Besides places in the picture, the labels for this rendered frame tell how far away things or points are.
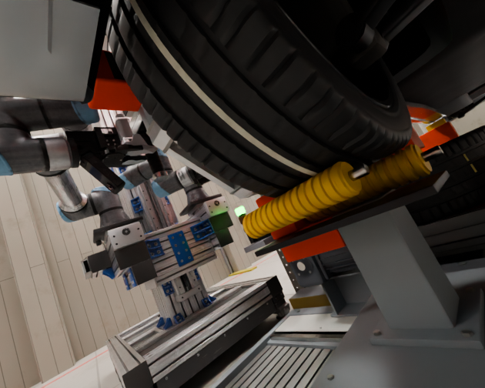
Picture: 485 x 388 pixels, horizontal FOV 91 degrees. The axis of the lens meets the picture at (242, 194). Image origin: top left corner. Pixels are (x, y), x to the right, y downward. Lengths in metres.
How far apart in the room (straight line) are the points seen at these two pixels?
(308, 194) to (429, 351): 0.30
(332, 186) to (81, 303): 3.88
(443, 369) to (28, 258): 3.89
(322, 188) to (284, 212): 0.09
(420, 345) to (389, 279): 0.10
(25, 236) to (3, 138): 3.38
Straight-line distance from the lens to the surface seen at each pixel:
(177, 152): 0.50
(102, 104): 0.52
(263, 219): 0.47
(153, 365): 1.21
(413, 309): 0.53
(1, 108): 0.72
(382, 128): 0.40
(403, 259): 0.49
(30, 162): 0.67
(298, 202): 0.41
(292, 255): 0.59
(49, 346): 3.87
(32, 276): 3.92
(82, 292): 4.07
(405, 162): 0.47
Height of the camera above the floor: 0.49
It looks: 10 degrees up
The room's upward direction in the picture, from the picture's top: 25 degrees counter-clockwise
